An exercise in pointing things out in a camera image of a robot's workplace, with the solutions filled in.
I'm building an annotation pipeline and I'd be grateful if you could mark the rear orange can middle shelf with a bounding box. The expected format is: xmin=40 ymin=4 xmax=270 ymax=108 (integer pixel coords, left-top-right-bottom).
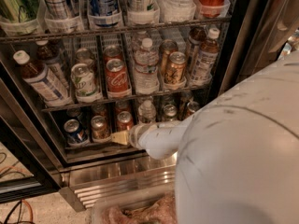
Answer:
xmin=159 ymin=39 xmax=178 ymax=75

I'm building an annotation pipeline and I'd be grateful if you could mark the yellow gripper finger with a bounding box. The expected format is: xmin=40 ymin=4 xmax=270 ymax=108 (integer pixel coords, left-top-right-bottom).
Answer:
xmin=111 ymin=131 xmax=129 ymax=145

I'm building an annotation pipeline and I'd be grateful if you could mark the fridge glass door right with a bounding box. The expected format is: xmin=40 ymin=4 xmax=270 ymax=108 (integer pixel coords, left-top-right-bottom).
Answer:
xmin=219 ymin=0 xmax=299 ymax=93

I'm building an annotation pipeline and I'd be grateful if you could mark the green silver can bottom shelf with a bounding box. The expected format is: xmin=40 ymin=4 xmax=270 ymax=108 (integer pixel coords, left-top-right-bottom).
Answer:
xmin=162 ymin=105 xmax=178 ymax=121

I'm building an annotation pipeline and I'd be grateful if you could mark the orange cable on floor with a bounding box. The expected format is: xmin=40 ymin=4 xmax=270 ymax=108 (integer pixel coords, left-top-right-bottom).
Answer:
xmin=2 ymin=199 xmax=35 ymax=224

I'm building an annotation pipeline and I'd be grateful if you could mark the green can top left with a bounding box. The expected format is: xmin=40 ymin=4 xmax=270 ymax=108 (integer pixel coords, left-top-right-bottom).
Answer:
xmin=0 ymin=0 xmax=39 ymax=23

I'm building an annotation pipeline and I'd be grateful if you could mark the red coke can bottom shelf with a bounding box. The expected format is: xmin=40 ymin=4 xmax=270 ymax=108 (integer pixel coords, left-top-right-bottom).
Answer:
xmin=117 ymin=111 xmax=134 ymax=131

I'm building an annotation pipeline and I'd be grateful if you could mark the green white can middle shelf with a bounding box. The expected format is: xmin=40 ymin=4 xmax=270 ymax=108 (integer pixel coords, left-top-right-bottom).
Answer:
xmin=71 ymin=63 xmax=97 ymax=97

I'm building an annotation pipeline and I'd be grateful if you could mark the water bottle middle shelf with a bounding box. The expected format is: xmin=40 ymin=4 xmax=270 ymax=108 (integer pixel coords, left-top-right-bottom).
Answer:
xmin=134 ymin=38 xmax=159 ymax=94

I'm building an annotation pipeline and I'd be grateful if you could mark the rear silver can middle shelf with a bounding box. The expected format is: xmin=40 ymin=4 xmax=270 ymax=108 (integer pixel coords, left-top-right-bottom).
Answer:
xmin=75 ymin=48 xmax=96 ymax=71

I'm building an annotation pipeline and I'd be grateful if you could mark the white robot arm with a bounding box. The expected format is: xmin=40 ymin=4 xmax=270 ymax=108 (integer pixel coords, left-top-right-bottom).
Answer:
xmin=113 ymin=51 xmax=299 ymax=224

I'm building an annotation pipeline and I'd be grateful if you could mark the red coke can middle shelf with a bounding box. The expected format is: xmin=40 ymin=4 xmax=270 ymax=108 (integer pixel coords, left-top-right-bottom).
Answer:
xmin=106 ymin=59 xmax=129 ymax=92

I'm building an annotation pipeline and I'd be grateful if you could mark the gold can bottom shelf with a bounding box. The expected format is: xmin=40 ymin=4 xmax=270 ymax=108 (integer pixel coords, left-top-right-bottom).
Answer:
xmin=91 ymin=116 xmax=110 ymax=141

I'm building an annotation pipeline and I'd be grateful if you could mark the steel fridge bottom grille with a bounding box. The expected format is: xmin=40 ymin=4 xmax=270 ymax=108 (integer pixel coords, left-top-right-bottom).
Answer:
xmin=59 ymin=153 xmax=177 ymax=212

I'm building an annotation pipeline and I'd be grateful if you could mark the water bottle top shelf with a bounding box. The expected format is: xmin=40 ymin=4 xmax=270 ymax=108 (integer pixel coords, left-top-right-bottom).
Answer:
xmin=157 ymin=0 xmax=196 ymax=22

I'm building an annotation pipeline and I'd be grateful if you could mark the tea bottle left front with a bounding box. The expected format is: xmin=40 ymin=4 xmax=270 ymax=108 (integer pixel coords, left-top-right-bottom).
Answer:
xmin=13 ymin=50 xmax=68 ymax=102

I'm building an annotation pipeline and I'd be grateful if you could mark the tea bottle right front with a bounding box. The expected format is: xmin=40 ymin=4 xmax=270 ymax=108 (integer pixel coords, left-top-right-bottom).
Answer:
xmin=191 ymin=27 xmax=220 ymax=85

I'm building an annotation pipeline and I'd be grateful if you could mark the blue white can top shelf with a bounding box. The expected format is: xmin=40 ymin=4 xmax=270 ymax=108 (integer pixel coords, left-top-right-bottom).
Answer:
xmin=89 ymin=0 xmax=118 ymax=27

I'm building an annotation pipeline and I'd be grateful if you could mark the tea bottle right rear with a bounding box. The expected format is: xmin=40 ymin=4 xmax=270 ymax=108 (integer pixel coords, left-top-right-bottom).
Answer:
xmin=186 ymin=26 xmax=206 ymax=71

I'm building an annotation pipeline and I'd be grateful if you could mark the orange can shelf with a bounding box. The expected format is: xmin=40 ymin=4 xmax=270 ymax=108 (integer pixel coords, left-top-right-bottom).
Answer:
xmin=164 ymin=51 xmax=186 ymax=84
xmin=159 ymin=39 xmax=178 ymax=75

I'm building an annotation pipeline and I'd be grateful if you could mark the red can behind coke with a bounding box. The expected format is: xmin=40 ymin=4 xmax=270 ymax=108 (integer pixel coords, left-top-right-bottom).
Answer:
xmin=115 ymin=101 xmax=132 ymax=114

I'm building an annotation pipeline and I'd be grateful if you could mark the small water bottle bottom shelf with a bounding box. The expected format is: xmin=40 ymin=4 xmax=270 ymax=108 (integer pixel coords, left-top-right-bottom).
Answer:
xmin=138 ymin=100 xmax=156 ymax=123

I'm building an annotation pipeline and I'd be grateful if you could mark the rear red can middle shelf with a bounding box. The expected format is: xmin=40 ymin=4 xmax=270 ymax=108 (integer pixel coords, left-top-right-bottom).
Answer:
xmin=103 ymin=45 xmax=123 ymax=63

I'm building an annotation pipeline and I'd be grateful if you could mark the silver can top shelf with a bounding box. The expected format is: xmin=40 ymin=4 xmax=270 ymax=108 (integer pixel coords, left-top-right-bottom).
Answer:
xmin=44 ymin=0 xmax=79 ymax=20

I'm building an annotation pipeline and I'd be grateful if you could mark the clear plastic food container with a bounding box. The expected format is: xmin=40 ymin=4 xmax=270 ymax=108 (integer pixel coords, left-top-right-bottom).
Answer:
xmin=91 ymin=184 xmax=178 ymax=224

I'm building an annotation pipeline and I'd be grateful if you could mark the blue pepsi can bottom shelf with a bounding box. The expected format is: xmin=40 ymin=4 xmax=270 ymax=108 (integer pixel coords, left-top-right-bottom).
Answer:
xmin=64 ymin=119 xmax=88 ymax=147

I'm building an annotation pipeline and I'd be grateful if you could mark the tea bottle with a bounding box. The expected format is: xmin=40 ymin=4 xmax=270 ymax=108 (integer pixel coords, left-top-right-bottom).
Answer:
xmin=13 ymin=50 xmax=68 ymax=102
xmin=36 ymin=40 xmax=69 ymax=89
xmin=191 ymin=27 xmax=220 ymax=85
xmin=186 ymin=26 xmax=206 ymax=71

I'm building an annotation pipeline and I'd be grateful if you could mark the orange can bottom right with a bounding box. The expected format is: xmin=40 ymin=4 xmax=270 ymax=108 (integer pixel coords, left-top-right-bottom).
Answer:
xmin=184 ymin=101 xmax=200 ymax=119

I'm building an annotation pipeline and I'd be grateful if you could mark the tea bottle left rear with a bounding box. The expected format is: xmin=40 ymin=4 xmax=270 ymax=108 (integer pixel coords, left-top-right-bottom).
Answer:
xmin=36 ymin=40 xmax=69 ymax=89

